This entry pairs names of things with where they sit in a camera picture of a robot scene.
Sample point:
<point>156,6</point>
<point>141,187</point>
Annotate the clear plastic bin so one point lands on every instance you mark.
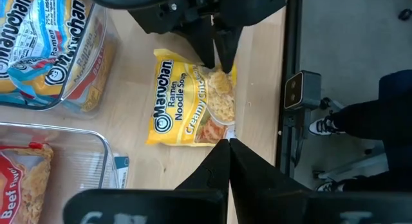
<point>80,159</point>
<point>106,98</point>

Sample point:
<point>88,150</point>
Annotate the white product box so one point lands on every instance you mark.
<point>122,172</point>

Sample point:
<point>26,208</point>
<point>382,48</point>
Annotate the white black sneaker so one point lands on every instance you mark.
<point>322,126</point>
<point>330,186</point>

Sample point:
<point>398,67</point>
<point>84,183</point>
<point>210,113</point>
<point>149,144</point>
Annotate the red Maruchan beef ramen pack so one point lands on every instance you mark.
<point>25,185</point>

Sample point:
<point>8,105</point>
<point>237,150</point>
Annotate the blue Maruchan beef ramen pack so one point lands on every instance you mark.
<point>29,69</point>
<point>42,34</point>
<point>74,31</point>
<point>13,34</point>

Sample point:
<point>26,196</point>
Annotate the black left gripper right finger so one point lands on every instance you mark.
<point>257,185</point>

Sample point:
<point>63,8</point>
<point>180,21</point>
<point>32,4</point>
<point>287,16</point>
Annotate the grey metal chair leg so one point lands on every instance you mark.
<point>354,166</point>

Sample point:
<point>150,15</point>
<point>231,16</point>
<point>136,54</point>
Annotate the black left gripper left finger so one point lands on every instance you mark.
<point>215,172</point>

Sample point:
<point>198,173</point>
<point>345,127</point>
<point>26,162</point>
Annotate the person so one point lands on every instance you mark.
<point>370,121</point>

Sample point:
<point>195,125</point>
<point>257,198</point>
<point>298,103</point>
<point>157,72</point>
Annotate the yellow Maruchan chicken ramen pack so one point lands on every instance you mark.
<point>180,105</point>

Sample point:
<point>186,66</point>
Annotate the grey table-level camera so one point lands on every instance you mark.
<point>301,89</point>

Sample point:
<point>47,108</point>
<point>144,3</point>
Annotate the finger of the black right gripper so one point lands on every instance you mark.
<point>202,43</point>
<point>227,47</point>

